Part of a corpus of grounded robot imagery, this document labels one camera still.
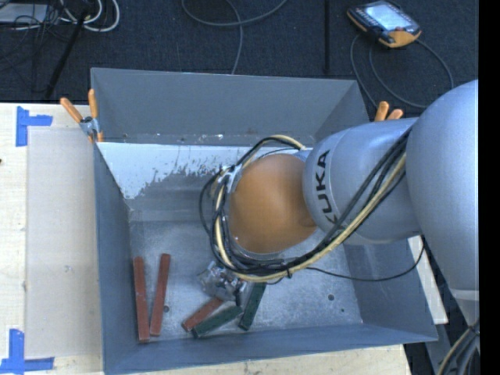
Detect red-brown flat block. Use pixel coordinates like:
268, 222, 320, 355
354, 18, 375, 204
148, 252, 172, 338
180, 296, 225, 333
132, 255, 152, 344

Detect dark green flat block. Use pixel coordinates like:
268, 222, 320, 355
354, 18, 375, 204
191, 305, 245, 339
237, 281, 268, 332

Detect grey metal bin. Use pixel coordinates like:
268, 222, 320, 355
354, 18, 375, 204
90, 66, 440, 375

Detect pale wood flat board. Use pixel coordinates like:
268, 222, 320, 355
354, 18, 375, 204
24, 126, 105, 359

